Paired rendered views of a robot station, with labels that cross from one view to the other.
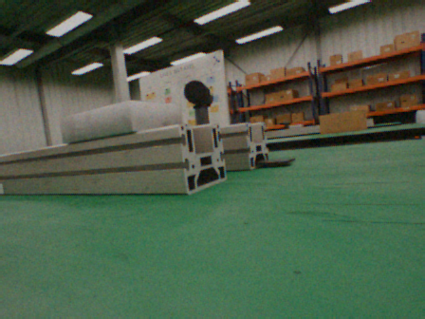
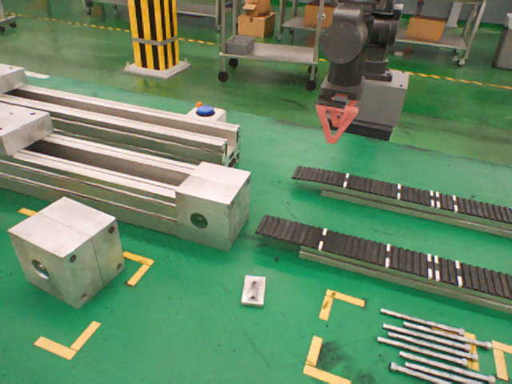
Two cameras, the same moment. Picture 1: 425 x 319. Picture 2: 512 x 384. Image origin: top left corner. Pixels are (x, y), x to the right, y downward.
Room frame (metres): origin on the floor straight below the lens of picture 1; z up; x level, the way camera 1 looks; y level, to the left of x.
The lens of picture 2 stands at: (1.49, 0.56, 1.21)
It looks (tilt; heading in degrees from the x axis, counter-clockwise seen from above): 34 degrees down; 165
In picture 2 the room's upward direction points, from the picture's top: 3 degrees clockwise
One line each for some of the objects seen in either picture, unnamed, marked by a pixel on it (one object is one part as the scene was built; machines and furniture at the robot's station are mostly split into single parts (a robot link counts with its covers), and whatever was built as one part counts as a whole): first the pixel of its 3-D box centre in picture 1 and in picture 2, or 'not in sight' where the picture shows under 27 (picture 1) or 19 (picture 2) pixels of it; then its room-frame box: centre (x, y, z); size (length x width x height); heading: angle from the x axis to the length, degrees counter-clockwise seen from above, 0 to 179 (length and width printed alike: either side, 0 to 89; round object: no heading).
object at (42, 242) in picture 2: not in sight; (78, 245); (1.04, 0.42, 0.83); 0.11 x 0.10 x 0.10; 140
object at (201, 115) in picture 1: (205, 123); not in sight; (0.80, 0.01, 0.89); 0.20 x 0.08 x 0.22; 170
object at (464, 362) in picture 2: not in sight; (421, 350); (1.26, 0.85, 0.78); 0.11 x 0.01 x 0.01; 59
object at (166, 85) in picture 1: (186, 134); not in sight; (3.99, 0.32, 0.97); 1.50 x 0.50 x 1.95; 56
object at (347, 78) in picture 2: not in sight; (346, 70); (0.90, 0.86, 1.02); 0.10 x 0.07 x 0.07; 150
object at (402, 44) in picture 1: (370, 97); not in sight; (8.71, -5.16, 1.59); 2.83 x 0.98 x 3.17; 56
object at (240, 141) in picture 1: (118, 159); (6, 155); (0.74, 0.25, 0.82); 0.80 x 0.10 x 0.09; 58
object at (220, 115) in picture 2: not in sight; (204, 125); (0.62, 0.65, 0.81); 0.10 x 0.08 x 0.06; 148
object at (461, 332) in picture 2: not in sight; (421, 321); (1.22, 0.87, 0.78); 0.11 x 0.01 x 0.01; 59
